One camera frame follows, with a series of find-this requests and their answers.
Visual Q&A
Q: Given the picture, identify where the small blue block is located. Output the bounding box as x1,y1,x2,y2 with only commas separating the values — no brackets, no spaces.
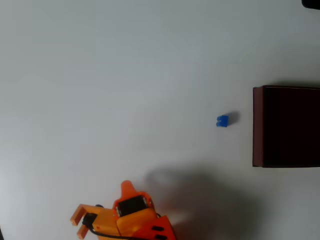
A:
215,115,229,128

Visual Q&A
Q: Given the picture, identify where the dark red box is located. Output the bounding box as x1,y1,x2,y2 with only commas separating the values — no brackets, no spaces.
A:
252,85,320,168

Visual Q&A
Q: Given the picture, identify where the black object at edge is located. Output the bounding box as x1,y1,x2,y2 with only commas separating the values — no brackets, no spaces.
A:
301,0,320,10

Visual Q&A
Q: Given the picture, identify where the black camera cable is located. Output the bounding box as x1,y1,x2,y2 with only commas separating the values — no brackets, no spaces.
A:
86,223,142,240

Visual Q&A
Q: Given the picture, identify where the small black camera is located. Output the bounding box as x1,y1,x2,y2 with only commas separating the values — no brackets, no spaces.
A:
82,212,99,228

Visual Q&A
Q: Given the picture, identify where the light orange camera mount bracket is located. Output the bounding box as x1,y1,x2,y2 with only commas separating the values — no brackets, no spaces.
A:
69,203,101,238

